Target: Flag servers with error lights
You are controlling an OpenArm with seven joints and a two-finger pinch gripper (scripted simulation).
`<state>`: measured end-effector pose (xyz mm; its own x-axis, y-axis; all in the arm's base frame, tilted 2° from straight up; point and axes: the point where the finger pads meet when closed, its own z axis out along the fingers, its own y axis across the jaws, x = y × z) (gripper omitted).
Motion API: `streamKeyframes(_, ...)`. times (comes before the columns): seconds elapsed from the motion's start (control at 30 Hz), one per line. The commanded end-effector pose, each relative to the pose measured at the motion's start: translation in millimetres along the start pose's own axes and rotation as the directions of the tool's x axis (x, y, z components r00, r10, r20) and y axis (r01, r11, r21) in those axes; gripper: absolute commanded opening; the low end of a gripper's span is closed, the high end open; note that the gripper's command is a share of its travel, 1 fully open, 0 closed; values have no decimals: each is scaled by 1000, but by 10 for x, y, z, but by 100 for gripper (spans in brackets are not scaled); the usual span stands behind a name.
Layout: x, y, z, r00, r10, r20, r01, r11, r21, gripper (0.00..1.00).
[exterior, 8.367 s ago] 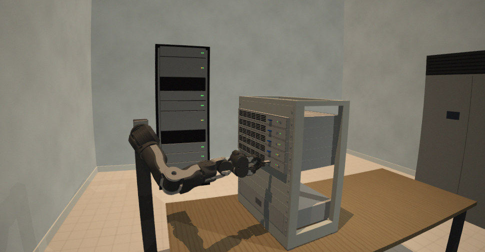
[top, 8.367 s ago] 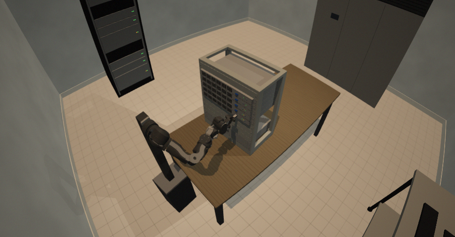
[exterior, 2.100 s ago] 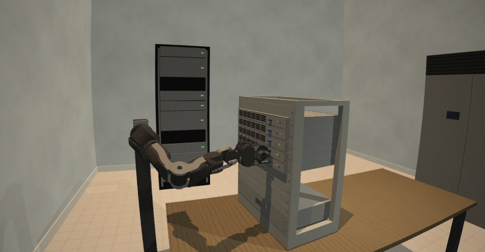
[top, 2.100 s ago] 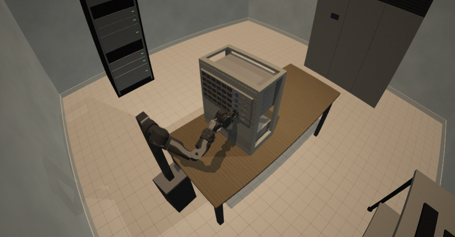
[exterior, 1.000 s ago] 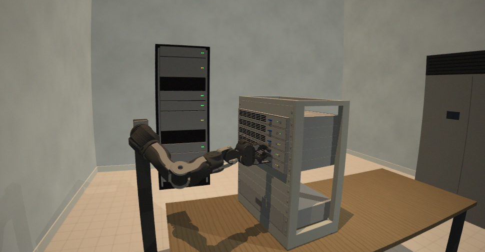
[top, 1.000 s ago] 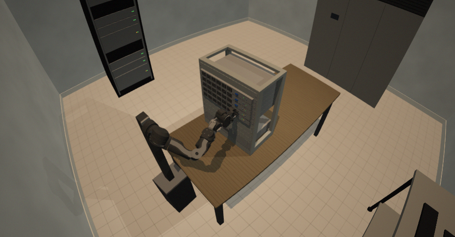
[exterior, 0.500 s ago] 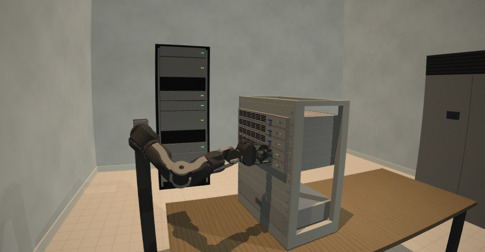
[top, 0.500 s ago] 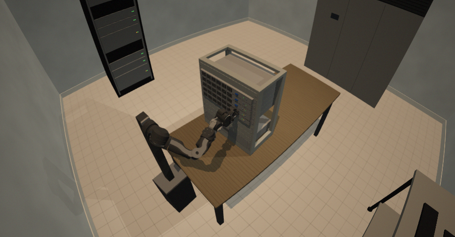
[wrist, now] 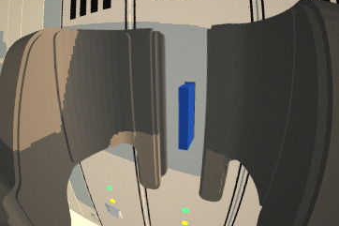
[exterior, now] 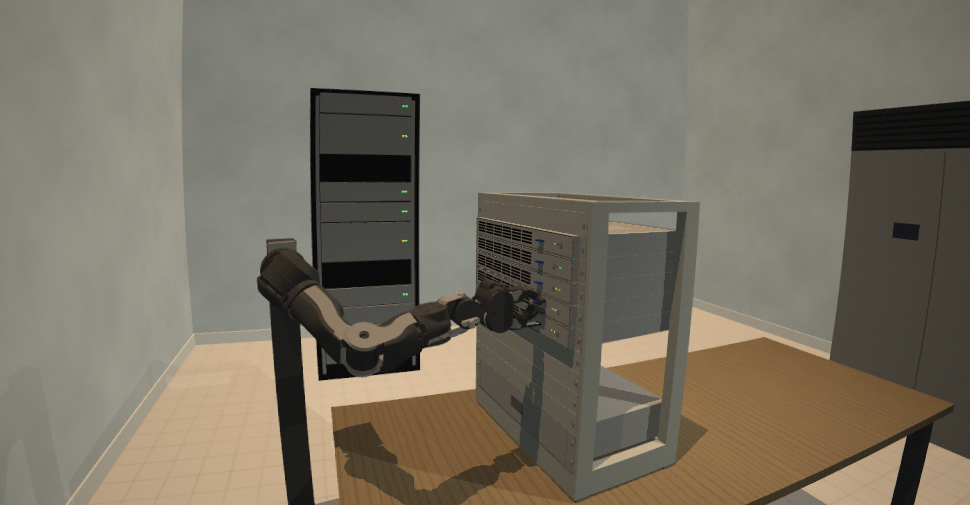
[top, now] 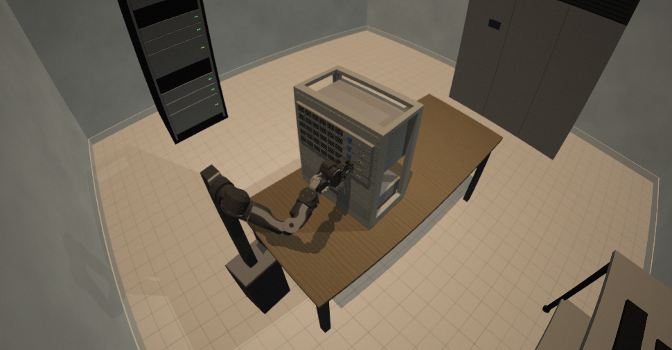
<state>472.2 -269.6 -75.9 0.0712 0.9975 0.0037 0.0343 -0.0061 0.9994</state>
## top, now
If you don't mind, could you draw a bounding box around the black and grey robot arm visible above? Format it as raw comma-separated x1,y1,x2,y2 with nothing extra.
207,172,329,236

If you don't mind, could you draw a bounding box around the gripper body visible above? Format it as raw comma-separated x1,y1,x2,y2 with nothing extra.
317,160,342,188

